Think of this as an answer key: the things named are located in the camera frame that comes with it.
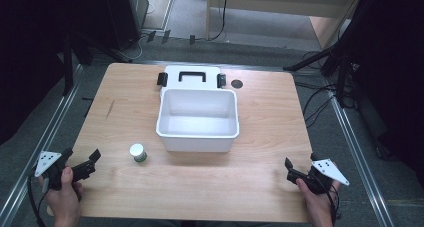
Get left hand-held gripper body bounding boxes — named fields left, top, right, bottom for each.
left=34, top=150, right=97, bottom=192

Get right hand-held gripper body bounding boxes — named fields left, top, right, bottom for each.
left=286, top=158, right=351, bottom=196

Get small green jar white lid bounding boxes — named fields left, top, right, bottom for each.
left=129, top=142, right=148, bottom=164

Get white plastic storage box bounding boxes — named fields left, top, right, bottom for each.
left=155, top=88, right=241, bottom=154

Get person's left hand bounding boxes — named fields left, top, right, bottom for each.
left=37, top=166, right=85, bottom=227

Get person's right hand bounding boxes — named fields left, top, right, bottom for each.
left=295, top=178, right=341, bottom=227

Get black metal stand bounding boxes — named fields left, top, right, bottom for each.
left=62, top=35, right=75, bottom=97

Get black tripod stand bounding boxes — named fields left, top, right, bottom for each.
left=283, top=36, right=354, bottom=109

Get black cabinet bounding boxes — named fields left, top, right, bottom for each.
left=101, top=0, right=150, bottom=51

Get light wooden furniture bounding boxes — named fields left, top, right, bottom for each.
left=205, top=0, right=365, bottom=51

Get metal floor rail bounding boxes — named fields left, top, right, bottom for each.
left=0, top=64, right=84, bottom=227
left=328, top=88, right=397, bottom=227

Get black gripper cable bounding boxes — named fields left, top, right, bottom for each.
left=27, top=175, right=48, bottom=227
left=327, top=186, right=340, bottom=226

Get black floor cables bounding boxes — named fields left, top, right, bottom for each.
left=294, top=81, right=336, bottom=129

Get white floor cable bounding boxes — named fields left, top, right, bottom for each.
left=115, top=35, right=149, bottom=62

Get white box lid black handle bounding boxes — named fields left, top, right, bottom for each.
left=156, top=65, right=228, bottom=92

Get black hanging cable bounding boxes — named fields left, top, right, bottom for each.
left=209, top=0, right=231, bottom=42

